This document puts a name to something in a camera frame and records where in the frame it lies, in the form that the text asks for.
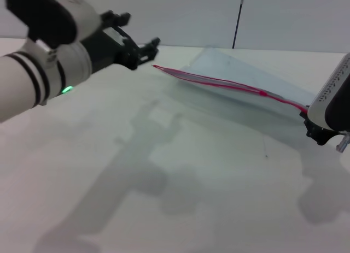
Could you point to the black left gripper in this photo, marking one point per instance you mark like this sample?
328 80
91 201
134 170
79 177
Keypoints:
109 49

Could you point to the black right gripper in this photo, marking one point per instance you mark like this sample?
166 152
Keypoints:
321 132

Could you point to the clear red-zip document bag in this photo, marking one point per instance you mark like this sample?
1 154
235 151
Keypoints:
232 72

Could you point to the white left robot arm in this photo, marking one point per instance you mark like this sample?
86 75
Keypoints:
24 81

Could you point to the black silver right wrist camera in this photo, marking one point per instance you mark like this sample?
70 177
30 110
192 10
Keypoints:
332 97

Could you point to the dark wall strip red tip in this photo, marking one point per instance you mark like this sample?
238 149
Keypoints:
237 20

